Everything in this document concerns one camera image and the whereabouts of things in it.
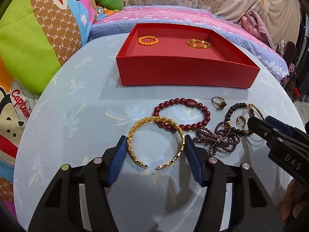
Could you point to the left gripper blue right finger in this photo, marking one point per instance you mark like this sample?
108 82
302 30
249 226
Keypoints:
252 208

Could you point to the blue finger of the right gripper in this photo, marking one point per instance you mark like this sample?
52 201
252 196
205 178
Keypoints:
259 127
277 124

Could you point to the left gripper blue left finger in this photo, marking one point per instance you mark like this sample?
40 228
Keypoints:
59 207

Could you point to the thin rose gold bangle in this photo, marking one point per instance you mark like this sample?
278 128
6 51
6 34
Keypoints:
252 109

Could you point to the gold chain cuff bangle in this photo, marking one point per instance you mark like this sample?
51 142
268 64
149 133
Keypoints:
153 119

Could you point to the person's right hand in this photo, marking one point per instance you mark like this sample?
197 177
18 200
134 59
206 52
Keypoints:
289 206

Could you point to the purple garnet bead strand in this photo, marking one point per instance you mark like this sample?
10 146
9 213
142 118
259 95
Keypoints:
223 139

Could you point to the dark wooden chair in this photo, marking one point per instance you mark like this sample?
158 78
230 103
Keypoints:
295 83

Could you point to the red cardboard tray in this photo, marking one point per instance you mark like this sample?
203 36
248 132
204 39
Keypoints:
171 54

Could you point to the folded pink purple cloth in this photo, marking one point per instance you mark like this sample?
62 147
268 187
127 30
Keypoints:
254 25

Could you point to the cartoon monkey colourful quilt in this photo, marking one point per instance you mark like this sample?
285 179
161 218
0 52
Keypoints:
37 38

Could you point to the pink and blue pillow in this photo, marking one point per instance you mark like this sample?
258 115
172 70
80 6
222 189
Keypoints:
124 21

